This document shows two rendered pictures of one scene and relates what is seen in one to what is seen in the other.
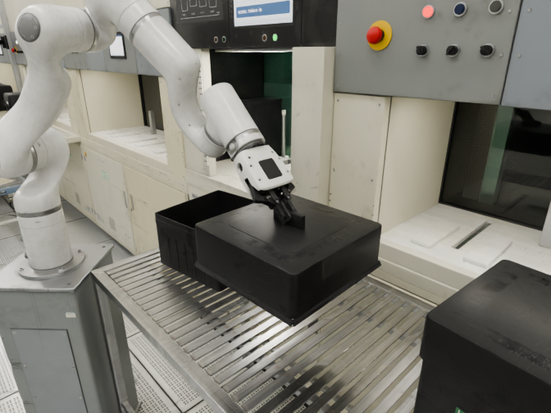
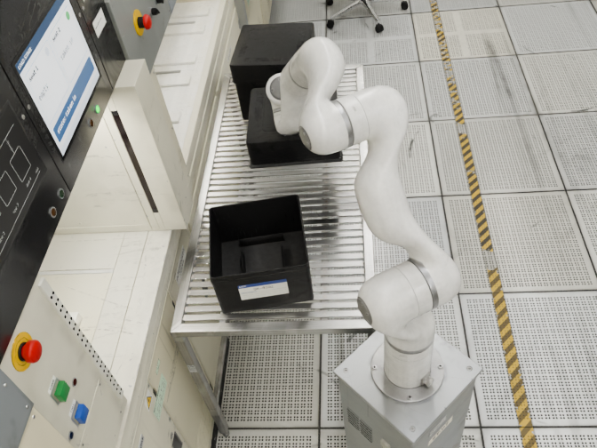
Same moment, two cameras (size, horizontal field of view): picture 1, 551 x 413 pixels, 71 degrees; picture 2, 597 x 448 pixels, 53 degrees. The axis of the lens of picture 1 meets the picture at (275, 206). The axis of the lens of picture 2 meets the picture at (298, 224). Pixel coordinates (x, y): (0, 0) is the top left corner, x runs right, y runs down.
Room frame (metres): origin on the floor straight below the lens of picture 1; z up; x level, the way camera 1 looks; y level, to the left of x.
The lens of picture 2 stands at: (1.71, 1.17, 2.21)
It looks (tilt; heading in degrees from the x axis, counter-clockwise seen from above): 48 degrees down; 232
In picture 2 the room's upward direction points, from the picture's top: 9 degrees counter-clockwise
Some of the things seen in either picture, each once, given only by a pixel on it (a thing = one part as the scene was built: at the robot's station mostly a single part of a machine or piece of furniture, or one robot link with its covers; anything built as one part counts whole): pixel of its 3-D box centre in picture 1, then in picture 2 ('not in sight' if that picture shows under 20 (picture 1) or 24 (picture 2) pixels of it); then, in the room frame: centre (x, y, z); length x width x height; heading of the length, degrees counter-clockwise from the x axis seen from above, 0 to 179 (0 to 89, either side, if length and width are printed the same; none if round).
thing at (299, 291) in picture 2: (219, 234); (260, 252); (1.10, 0.18, 0.85); 0.28 x 0.28 x 0.17; 52
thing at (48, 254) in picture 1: (46, 237); (408, 351); (1.07, 0.71, 0.85); 0.19 x 0.19 x 0.18
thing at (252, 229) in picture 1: (288, 238); (294, 119); (0.74, -0.03, 1.02); 0.29 x 0.29 x 0.13; 46
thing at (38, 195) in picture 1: (39, 168); (398, 309); (1.11, 0.70, 1.07); 0.19 x 0.12 x 0.24; 161
